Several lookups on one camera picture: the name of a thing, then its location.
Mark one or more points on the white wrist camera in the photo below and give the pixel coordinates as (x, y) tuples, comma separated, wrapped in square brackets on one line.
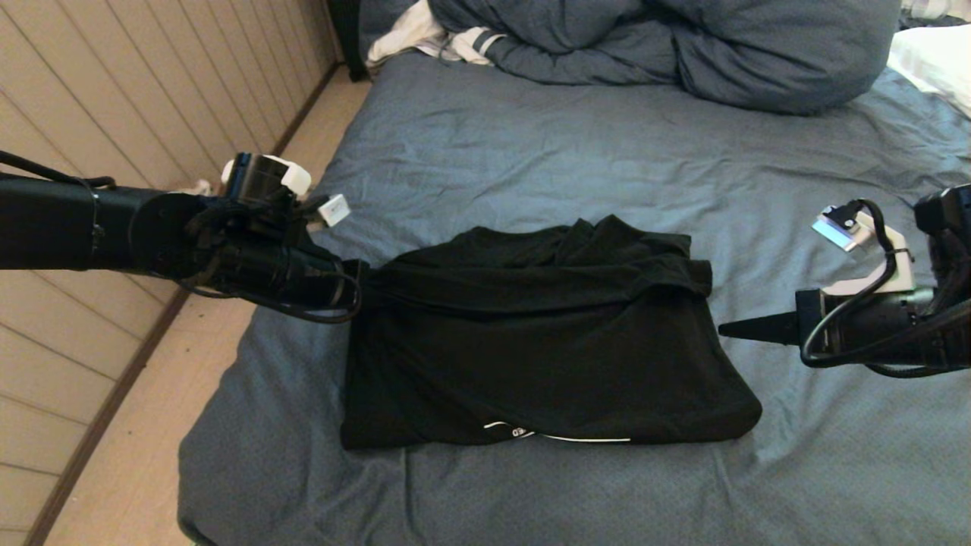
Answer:
[(857, 235), (332, 210)]

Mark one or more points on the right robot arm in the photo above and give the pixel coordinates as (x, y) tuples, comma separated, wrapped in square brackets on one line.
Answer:
[(948, 250)]

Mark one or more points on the blue crumpled duvet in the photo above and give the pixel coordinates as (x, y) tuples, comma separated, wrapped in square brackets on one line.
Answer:
[(721, 53)]

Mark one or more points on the white striped garment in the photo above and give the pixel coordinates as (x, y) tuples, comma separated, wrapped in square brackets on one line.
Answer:
[(410, 38)]

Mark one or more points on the blue bed sheet mattress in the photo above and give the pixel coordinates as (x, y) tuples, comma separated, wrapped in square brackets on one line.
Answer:
[(569, 152)]

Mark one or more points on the black bed headboard post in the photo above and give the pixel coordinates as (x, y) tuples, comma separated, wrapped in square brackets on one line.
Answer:
[(347, 38)]

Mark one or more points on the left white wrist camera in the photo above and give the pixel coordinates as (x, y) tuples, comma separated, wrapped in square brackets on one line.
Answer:
[(332, 210)]

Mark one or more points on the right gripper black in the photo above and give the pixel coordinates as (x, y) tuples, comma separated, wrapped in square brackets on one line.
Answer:
[(872, 334)]

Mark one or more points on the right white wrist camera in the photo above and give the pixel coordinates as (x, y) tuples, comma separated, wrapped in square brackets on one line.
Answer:
[(857, 235)]

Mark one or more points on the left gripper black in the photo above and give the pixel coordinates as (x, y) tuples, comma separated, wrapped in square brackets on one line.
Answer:
[(303, 277)]

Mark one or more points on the white pillow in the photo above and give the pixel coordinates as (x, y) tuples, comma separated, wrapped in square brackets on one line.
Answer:
[(937, 64)]

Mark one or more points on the black printed t-shirt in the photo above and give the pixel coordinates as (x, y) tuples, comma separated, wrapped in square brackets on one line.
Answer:
[(546, 356)]

